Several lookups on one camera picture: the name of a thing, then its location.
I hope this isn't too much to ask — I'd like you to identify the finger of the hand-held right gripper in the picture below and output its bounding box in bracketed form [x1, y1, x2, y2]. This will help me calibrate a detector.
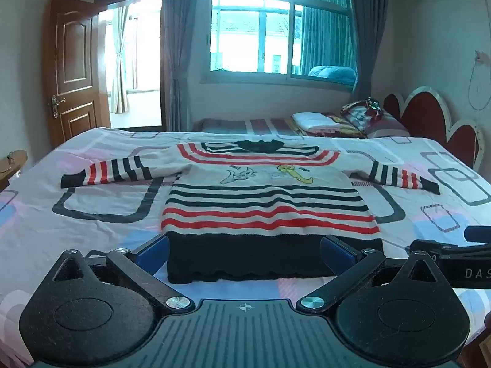
[407, 239, 491, 262]
[463, 225, 491, 243]

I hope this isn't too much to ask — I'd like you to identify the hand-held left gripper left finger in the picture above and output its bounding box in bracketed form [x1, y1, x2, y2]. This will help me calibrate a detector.
[52, 234, 196, 314]

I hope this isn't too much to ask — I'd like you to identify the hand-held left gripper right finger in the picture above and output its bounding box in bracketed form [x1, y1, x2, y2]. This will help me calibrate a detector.
[296, 235, 443, 314]

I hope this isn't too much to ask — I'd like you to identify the striped knit sweater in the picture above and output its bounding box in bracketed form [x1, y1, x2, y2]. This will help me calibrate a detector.
[60, 139, 441, 285]

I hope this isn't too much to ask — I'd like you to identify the bed with patterned sheet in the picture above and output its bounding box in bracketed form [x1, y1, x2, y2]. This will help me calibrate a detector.
[0, 126, 491, 368]

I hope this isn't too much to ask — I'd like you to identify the red yellow folded blanket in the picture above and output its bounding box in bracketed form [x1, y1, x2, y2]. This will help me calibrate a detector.
[289, 113, 367, 139]

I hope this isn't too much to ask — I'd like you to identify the red white scalloped headboard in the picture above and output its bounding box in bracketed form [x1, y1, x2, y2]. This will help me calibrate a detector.
[383, 86, 482, 169]

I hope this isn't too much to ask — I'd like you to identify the folded white towel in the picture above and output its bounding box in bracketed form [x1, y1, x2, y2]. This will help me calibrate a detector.
[292, 111, 342, 136]

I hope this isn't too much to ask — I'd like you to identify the colourful printed pillow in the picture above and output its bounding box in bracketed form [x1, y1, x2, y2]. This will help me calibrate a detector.
[341, 98, 411, 139]

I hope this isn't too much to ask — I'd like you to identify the striped maroon bed sheet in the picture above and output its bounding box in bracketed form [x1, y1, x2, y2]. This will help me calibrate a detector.
[192, 117, 307, 139]

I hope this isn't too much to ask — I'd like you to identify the wooden stool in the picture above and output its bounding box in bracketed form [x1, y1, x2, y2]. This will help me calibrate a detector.
[0, 149, 28, 192]

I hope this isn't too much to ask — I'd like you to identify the blue fluffy blanket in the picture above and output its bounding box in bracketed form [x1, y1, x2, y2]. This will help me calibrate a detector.
[309, 65, 357, 85]

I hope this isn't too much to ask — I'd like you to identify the pale sheer curtain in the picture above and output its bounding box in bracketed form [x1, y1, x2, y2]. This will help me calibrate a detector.
[111, 6, 131, 115]

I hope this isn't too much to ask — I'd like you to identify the brown wooden door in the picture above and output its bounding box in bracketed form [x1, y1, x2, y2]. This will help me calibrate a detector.
[41, 0, 112, 148]

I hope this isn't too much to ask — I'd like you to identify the grey blue curtain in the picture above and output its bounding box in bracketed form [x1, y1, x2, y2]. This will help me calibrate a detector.
[299, 0, 390, 102]
[161, 0, 210, 133]

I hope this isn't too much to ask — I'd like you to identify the large glass window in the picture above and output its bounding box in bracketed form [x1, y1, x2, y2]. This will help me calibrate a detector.
[199, 0, 361, 86]

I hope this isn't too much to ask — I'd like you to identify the white wall cable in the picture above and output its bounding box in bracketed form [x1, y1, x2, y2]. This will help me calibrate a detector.
[468, 50, 491, 112]

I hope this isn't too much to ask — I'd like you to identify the metal door handle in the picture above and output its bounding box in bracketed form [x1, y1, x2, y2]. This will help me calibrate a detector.
[49, 95, 67, 120]

